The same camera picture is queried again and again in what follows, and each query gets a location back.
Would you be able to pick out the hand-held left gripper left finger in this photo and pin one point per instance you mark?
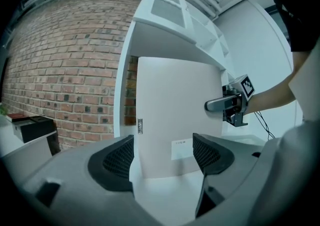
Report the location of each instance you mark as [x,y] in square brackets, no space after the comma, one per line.
[112,165]

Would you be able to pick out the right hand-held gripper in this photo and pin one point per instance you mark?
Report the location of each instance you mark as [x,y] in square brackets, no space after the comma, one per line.
[246,87]

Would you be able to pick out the red book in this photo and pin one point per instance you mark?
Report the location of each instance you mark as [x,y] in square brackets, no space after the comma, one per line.
[15,117]

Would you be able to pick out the white side cabinet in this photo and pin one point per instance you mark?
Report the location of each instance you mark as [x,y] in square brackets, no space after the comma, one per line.
[27,147]

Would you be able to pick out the person's right forearm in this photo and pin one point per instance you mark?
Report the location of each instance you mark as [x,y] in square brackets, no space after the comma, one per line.
[270,97]

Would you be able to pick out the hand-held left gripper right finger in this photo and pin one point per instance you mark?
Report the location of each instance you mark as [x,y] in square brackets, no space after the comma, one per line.
[212,157]

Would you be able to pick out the white hutch shelf unit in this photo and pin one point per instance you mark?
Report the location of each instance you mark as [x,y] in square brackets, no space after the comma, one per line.
[160,42]

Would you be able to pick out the person's black shirt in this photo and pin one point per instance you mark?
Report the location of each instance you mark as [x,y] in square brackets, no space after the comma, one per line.
[295,7]

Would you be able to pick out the beige file box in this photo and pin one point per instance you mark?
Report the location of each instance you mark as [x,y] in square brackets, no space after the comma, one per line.
[175,94]

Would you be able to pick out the small green plant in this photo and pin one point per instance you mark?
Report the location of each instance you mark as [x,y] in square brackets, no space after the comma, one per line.
[3,110]

